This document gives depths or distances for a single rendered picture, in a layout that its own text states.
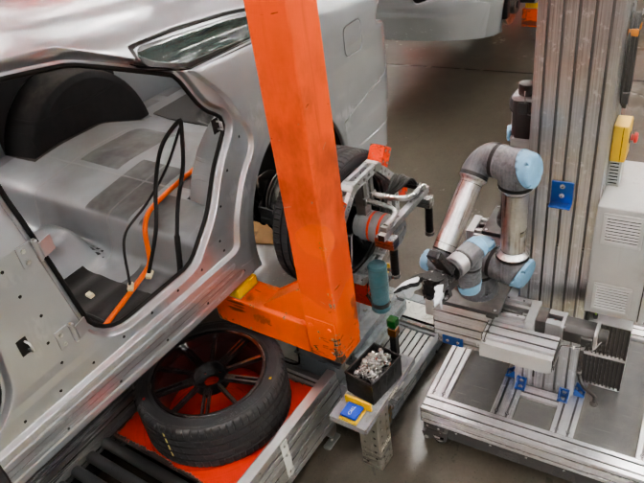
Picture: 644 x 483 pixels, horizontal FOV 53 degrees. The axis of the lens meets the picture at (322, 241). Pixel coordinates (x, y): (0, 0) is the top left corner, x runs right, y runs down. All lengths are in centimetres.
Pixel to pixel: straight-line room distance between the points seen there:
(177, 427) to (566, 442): 156
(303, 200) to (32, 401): 111
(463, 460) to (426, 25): 330
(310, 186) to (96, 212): 133
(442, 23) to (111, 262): 314
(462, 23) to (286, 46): 330
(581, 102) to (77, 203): 229
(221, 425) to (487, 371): 124
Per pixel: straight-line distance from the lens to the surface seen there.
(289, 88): 206
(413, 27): 523
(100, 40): 234
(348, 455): 309
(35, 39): 227
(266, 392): 271
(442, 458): 306
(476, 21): 525
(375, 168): 283
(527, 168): 212
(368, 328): 331
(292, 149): 217
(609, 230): 238
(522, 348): 250
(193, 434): 268
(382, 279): 286
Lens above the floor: 248
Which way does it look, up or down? 35 degrees down
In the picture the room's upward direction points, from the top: 9 degrees counter-clockwise
